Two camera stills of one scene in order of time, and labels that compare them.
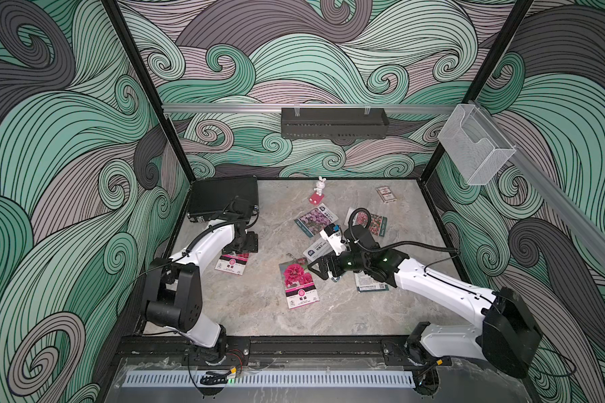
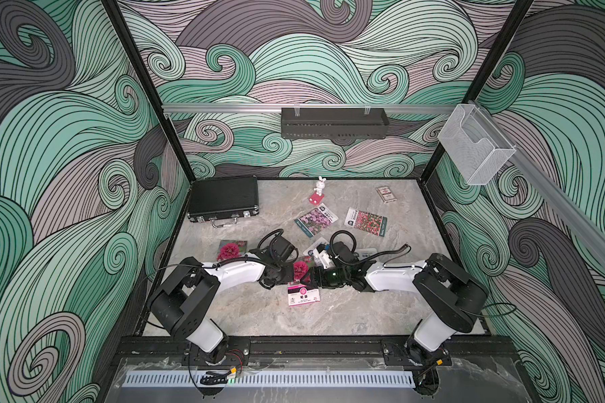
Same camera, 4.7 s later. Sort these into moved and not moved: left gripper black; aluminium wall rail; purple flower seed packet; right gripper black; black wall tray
Moved: right gripper black; left gripper black
Not moved: purple flower seed packet; black wall tray; aluminium wall rail
